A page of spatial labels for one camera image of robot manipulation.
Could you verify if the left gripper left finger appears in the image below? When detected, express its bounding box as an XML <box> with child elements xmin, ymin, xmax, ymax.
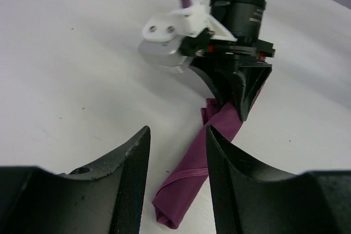
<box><xmin>1</xmin><ymin>127</ymin><xmax>151</xmax><ymax>233</ymax></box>

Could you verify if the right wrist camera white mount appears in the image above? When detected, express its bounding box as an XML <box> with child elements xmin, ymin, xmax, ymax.
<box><xmin>138</xmin><ymin>2</ymin><xmax>237</xmax><ymax>73</ymax></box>

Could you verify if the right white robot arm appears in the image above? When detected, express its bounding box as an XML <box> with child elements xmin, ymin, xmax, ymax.
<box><xmin>183</xmin><ymin>0</ymin><xmax>275</xmax><ymax>121</ymax></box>

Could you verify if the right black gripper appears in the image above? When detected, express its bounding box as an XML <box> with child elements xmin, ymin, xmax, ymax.
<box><xmin>186</xmin><ymin>0</ymin><xmax>275</xmax><ymax>121</ymax></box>

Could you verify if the purple satin napkin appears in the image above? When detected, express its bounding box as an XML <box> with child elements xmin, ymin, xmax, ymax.
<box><xmin>152</xmin><ymin>98</ymin><xmax>243</xmax><ymax>230</ymax></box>

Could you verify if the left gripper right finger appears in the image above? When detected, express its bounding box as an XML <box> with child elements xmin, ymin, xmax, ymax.
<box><xmin>206</xmin><ymin>126</ymin><xmax>350</xmax><ymax>233</ymax></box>

